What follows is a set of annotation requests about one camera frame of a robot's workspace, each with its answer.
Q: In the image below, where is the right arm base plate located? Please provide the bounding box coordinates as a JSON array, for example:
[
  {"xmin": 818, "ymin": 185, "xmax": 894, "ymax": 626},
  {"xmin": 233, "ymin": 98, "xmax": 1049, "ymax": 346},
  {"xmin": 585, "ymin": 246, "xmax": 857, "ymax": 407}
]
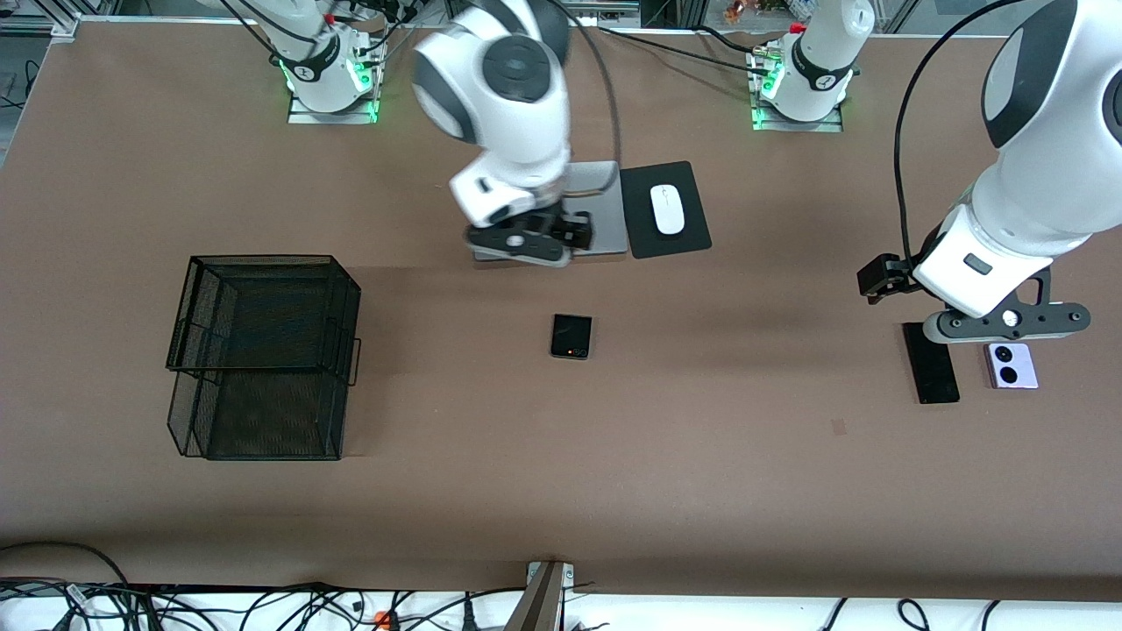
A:
[{"xmin": 288, "ymin": 39, "xmax": 382, "ymax": 125}]

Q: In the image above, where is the grey metal camera stand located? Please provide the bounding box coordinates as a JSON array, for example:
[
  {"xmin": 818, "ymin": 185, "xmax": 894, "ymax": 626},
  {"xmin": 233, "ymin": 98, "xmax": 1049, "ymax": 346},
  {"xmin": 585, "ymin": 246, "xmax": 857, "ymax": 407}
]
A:
[{"xmin": 504, "ymin": 561, "xmax": 577, "ymax": 631}]

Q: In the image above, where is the silver closed laptop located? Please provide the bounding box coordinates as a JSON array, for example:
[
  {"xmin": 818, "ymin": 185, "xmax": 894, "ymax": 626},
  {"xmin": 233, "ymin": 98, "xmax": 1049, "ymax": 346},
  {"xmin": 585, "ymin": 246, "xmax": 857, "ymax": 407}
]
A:
[{"xmin": 473, "ymin": 160, "xmax": 630, "ymax": 264}]

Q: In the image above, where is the long black slab phone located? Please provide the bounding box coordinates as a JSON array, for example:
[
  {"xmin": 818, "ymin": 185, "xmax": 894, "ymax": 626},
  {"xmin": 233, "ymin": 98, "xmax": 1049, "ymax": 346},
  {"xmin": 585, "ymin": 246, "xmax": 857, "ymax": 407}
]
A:
[{"xmin": 903, "ymin": 323, "xmax": 962, "ymax": 406}]

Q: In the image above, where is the black mesh two-tier tray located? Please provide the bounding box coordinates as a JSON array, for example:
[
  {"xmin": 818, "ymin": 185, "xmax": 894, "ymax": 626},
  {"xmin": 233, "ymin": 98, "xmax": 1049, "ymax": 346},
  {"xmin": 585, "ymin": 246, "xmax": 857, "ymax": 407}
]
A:
[{"xmin": 166, "ymin": 254, "xmax": 363, "ymax": 462}]

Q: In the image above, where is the curved black floor cable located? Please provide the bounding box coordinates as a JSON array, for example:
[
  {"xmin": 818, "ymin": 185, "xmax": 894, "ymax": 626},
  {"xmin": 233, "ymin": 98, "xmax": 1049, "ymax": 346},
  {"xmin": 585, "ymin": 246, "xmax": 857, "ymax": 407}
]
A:
[{"xmin": 386, "ymin": 587, "xmax": 529, "ymax": 631}]

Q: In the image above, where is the black base cable bundle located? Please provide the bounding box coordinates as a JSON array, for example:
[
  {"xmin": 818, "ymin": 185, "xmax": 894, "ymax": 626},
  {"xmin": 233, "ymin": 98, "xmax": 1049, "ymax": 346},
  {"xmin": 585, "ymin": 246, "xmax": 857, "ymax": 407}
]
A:
[{"xmin": 355, "ymin": 9, "xmax": 420, "ymax": 75}]

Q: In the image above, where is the lavender flip phone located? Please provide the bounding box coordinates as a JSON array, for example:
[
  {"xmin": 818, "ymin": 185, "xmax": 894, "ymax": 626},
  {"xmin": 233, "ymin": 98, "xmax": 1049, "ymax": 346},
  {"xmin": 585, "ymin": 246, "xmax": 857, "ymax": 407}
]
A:
[{"xmin": 986, "ymin": 342, "xmax": 1040, "ymax": 391}]

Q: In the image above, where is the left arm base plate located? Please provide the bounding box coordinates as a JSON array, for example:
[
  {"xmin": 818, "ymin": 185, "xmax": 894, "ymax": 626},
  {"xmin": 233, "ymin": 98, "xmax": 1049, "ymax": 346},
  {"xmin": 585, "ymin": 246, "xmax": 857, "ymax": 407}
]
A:
[{"xmin": 748, "ymin": 44, "xmax": 844, "ymax": 133}]

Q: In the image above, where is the black mouse pad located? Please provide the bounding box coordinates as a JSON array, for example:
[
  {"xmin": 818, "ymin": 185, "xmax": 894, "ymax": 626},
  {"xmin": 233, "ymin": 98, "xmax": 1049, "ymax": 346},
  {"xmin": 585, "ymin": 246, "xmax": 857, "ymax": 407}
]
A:
[{"xmin": 619, "ymin": 160, "xmax": 713, "ymax": 260}]

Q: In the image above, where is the white power strip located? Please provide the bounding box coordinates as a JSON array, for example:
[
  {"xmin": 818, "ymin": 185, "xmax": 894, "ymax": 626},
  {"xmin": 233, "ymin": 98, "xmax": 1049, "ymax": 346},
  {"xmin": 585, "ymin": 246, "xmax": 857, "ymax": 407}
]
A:
[{"xmin": 565, "ymin": 0, "xmax": 641, "ymax": 29}]

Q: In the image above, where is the white computer mouse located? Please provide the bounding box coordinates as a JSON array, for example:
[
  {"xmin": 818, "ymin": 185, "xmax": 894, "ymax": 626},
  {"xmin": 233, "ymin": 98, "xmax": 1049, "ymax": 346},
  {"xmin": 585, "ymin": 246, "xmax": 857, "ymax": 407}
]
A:
[{"xmin": 650, "ymin": 184, "xmax": 686, "ymax": 237}]

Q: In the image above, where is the long black table cable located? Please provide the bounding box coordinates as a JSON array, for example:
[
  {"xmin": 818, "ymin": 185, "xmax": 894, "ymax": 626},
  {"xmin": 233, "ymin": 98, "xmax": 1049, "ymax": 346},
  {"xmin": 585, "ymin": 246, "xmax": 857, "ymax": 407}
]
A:
[{"xmin": 599, "ymin": 25, "xmax": 772, "ymax": 75}]

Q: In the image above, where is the short black table cable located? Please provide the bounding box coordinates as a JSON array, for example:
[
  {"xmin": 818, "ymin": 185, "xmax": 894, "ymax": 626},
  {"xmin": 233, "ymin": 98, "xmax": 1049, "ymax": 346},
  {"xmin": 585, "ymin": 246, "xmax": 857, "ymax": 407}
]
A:
[{"xmin": 692, "ymin": 24, "xmax": 763, "ymax": 53}]

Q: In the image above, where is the black looping floor cable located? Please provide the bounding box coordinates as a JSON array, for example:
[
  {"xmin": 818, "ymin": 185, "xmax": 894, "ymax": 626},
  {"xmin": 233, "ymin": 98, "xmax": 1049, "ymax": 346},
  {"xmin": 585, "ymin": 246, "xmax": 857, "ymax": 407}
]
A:
[{"xmin": 0, "ymin": 541, "xmax": 132, "ymax": 590}]

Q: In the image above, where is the small black flip phone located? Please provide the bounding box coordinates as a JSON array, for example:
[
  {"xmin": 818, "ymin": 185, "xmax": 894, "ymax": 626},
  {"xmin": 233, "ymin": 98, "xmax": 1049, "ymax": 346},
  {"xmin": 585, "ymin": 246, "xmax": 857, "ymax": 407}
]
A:
[{"xmin": 550, "ymin": 314, "xmax": 593, "ymax": 361}]

